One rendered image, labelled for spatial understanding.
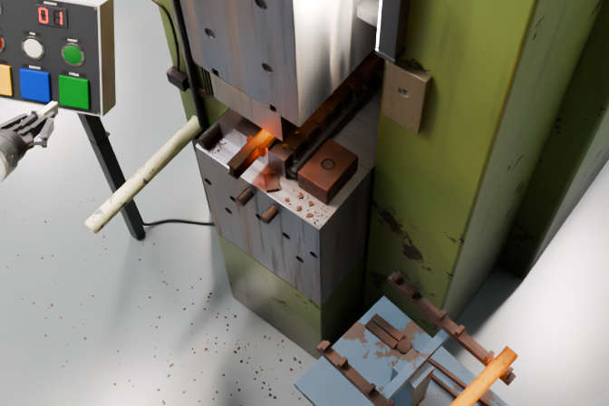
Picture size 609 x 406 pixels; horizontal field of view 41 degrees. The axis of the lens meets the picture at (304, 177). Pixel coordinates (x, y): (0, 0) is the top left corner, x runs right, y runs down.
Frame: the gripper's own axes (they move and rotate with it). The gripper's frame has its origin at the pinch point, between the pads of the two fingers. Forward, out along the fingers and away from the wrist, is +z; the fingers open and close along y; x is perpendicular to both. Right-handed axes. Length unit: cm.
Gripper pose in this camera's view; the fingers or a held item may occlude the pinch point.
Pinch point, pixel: (48, 113)
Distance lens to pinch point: 193.9
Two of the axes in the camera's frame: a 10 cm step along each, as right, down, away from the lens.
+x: 0.9, -8.7, -4.9
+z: 2.1, -4.6, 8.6
